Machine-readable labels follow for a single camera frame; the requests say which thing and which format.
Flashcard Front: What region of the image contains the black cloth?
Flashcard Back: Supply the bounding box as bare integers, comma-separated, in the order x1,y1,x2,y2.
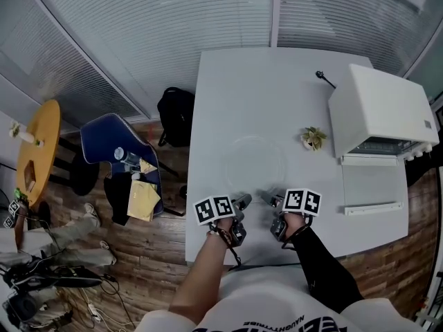
103,173,139,226

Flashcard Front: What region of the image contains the white toaster oven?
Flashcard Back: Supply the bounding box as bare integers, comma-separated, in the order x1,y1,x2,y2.
327,63,440,217

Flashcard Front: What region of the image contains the blue chair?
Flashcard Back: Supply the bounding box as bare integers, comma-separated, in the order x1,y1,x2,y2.
80,113,184,217

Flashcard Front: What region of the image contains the person's left forearm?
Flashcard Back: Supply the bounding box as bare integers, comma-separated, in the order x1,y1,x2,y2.
168,228,231,323

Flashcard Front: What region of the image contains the black power plug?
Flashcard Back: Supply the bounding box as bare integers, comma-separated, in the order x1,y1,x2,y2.
315,70,337,89

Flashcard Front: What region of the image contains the black round stool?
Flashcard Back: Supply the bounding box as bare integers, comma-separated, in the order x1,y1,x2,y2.
71,152,101,196

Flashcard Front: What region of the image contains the black backpack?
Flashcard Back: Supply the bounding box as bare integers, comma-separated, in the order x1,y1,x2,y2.
157,86,196,148

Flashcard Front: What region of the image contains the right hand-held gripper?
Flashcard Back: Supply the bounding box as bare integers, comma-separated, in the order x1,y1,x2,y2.
259,189,323,244

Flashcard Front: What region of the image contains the clear plastic water bottle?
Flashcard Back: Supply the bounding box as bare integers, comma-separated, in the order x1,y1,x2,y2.
114,146,141,167

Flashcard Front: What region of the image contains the white power strip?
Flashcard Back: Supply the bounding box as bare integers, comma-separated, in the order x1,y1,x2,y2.
88,302,103,323

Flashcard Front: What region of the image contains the yellow paper envelope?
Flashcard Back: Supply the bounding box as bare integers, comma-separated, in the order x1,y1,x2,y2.
127,178,162,223

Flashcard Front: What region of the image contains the black office chair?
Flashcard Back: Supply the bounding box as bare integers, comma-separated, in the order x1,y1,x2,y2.
0,263,103,292

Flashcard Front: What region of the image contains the clear glass round plate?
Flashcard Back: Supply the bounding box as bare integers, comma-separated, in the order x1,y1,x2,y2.
223,135,289,195

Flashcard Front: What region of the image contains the beaded wrist bracelet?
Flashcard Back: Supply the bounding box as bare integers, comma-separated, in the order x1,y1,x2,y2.
206,228,233,248

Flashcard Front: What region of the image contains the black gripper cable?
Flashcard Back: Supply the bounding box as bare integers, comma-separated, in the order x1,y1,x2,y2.
224,235,243,268
280,216,314,250

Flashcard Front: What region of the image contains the person's left hand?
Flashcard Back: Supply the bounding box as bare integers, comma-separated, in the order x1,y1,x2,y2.
209,216,235,234

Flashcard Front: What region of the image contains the person's right hand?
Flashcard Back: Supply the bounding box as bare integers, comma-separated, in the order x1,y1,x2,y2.
283,214,309,237

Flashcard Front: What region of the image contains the small potted plant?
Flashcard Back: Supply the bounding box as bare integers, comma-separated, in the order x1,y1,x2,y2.
300,126,328,151

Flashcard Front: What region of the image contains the yellow round table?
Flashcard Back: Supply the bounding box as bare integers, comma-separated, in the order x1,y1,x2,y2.
16,98,62,209

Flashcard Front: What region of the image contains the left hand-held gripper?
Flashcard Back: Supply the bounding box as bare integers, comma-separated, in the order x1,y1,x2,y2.
193,193,253,248

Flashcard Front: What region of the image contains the person's right forearm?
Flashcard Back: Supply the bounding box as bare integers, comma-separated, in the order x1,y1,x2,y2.
290,225,365,314

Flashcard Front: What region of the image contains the person's white printed shirt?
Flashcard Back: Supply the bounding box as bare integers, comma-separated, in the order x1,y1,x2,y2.
134,263,430,332

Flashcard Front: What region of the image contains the white vase with flowers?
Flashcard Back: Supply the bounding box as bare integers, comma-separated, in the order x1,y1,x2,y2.
9,120,46,147

